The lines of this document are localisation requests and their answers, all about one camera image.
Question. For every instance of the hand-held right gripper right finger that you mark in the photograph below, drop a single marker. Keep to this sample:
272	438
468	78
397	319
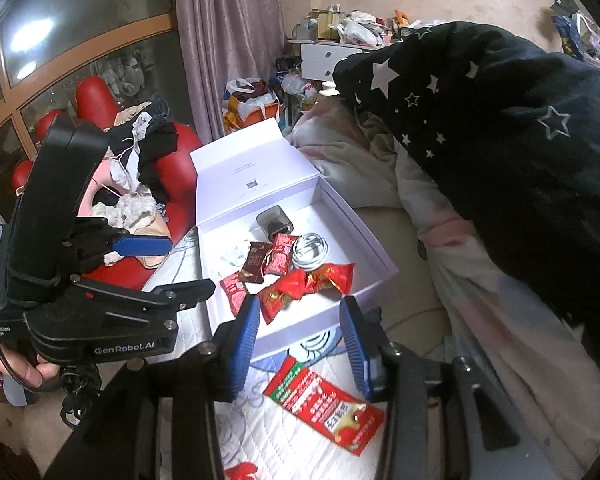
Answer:
357	350

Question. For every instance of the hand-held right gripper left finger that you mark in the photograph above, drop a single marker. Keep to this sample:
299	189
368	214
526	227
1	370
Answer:
245	340

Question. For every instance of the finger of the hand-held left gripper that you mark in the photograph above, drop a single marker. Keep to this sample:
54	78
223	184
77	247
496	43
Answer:
190	292
145	247

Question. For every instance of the clear plastic clip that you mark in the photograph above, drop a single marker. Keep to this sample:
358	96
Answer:
232	257

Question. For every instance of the red gold-print candy packet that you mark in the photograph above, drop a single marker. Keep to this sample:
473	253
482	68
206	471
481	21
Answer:
330	277
280	295

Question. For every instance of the large red green snack packet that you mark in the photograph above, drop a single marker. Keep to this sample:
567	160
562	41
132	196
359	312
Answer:
325	405

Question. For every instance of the brown snack packet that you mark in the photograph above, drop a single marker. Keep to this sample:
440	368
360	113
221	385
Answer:
256	262

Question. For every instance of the dark grey charger block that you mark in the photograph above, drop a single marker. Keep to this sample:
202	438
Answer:
275	222

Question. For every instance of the white hinged gift box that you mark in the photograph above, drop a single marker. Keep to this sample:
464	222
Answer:
240	180

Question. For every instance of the person's left hand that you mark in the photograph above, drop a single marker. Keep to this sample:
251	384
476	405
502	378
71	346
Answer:
40	372

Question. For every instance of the red leather chair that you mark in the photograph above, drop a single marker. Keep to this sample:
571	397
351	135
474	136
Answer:
180	170

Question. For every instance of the pile of clothes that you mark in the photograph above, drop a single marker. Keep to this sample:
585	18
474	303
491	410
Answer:
150	150

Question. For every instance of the white quilted cartoon mattress pad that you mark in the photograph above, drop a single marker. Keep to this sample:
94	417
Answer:
280	440

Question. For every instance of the small red crumpled wrapper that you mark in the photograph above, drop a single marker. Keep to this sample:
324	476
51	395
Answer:
242	472

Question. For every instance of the pastel cartoon duvet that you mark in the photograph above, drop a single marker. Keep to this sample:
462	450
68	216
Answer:
505	360

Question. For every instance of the wooden framed glass partition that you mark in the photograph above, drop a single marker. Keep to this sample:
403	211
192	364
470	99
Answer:
80	35

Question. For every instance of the white plastic shopping bag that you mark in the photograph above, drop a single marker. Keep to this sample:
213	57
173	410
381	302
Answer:
250	105

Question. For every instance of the pile of plastic bags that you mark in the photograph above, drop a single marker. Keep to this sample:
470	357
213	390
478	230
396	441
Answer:
295	85

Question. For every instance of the mauve curtain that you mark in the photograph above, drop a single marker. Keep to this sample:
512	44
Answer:
220	35

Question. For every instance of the cream round knob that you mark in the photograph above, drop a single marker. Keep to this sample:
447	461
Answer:
329	89

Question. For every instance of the white nightstand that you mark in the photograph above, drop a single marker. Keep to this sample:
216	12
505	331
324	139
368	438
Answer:
320	60

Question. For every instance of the black star-print blanket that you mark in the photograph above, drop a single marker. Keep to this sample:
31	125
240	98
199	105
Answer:
505	135

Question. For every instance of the olive tin box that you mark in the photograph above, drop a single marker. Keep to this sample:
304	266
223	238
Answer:
329	25

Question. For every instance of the crumpled white plastic bag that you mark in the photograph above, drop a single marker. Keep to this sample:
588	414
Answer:
360	32

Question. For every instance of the pile of bottles and packets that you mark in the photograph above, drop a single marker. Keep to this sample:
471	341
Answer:
400	20

